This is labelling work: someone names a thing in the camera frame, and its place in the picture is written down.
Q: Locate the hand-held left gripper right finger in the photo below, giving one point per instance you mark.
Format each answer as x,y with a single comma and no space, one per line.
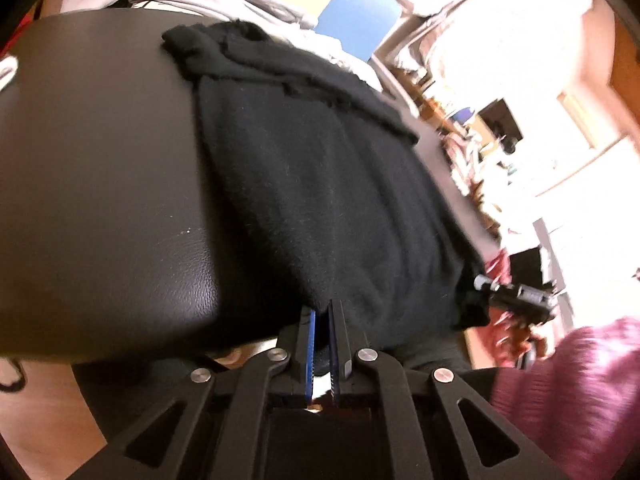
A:
334,350

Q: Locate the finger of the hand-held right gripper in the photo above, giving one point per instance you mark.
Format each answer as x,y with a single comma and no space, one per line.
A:
520,297

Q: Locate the black monitor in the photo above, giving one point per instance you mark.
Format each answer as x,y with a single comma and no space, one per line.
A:
500,120

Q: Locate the grey hooded garment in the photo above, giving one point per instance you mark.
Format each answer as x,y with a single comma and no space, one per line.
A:
225,0

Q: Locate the white folded cloth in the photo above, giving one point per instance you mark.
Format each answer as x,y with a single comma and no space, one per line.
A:
5,72

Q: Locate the white printed shirt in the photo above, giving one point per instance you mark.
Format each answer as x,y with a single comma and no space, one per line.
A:
345,60

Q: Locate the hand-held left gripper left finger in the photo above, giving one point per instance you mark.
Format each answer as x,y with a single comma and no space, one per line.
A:
311,355

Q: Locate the wooden side table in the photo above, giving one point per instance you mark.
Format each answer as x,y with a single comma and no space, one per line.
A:
430,105

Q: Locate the person's right forearm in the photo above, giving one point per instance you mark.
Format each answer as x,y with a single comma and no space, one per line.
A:
575,390

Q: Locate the small blue chair back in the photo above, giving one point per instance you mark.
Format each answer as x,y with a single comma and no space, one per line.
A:
462,115

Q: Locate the black sweater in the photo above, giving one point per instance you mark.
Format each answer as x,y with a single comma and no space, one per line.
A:
320,170

